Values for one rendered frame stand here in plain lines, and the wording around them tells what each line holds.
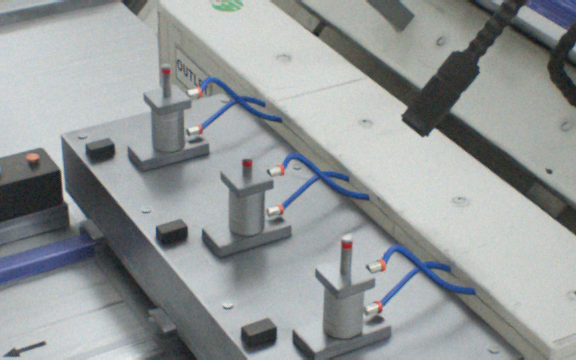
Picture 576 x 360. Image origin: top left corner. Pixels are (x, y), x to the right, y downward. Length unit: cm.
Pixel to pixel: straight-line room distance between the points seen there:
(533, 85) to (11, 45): 50
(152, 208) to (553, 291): 26
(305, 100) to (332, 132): 5
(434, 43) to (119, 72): 31
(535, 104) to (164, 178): 24
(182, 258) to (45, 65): 39
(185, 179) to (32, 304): 13
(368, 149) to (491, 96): 9
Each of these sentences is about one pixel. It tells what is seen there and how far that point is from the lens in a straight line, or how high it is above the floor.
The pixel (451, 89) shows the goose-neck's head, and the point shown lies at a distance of 66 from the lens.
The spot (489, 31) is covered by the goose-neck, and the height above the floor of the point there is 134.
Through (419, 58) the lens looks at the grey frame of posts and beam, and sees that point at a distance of 92.
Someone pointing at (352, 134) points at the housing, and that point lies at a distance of 87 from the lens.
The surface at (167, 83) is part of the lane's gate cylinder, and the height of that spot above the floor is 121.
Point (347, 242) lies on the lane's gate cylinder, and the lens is 69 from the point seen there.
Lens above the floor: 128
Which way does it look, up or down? 4 degrees down
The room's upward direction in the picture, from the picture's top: 39 degrees clockwise
